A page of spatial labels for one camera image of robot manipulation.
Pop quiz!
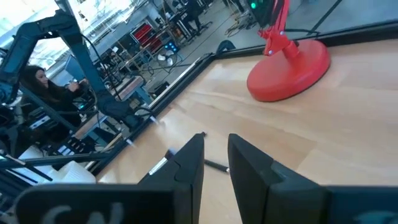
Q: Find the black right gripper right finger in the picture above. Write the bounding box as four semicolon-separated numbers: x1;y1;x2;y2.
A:
228;133;328;224

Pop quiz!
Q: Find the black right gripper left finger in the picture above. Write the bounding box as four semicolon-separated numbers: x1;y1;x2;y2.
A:
138;132;206;224

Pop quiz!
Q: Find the black pen with silver end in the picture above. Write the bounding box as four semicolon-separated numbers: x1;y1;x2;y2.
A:
148;148;231;175

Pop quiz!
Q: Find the wooden workbench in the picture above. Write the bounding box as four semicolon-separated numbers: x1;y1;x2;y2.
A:
116;75;154;108

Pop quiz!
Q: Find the red desk lamp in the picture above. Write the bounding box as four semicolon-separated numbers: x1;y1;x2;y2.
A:
246;0;331;103

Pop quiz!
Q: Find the round floor fan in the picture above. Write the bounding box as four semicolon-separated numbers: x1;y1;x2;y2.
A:
156;49;178;68

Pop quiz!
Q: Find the black table clamp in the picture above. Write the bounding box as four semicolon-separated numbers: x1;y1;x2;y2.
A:
215;39;236;54

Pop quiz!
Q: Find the red tool cabinet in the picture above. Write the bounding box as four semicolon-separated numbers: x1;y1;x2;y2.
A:
131;23;163;53

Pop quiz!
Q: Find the person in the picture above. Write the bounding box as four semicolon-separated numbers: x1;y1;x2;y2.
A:
182;0;205;35
19;64;93;147

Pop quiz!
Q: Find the dark machine with green light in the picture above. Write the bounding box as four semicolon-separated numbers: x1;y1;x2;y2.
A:
247;0;280;28

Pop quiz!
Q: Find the black aluminium table frame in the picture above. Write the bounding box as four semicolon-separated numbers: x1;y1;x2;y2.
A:
90;18;398;177

